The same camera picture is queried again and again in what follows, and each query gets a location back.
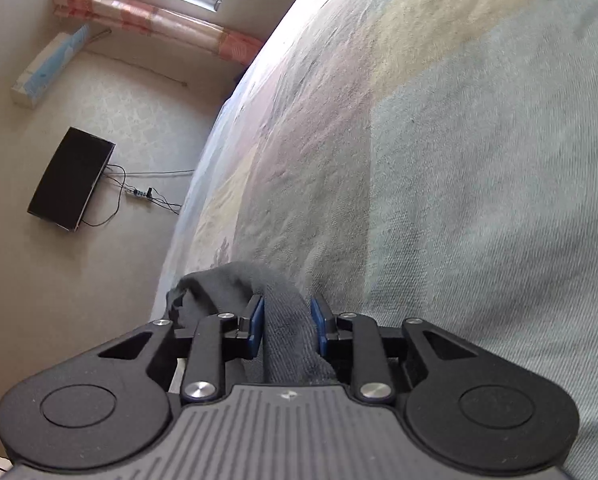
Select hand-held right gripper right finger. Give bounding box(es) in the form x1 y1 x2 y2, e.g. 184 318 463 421
309 296 480 403

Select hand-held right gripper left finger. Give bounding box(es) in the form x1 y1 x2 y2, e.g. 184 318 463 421
96 296 267 403

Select black pants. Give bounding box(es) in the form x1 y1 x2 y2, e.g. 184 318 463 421
165 260 340 387

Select black flat television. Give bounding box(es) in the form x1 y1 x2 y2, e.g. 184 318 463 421
27 127 116 232

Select pink checked curtain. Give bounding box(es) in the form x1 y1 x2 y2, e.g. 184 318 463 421
53 0 265 66

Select white air conditioner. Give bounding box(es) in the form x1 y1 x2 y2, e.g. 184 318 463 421
11 24 90 108

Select black power strip cable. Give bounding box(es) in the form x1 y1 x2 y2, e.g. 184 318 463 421
126 169 196 215

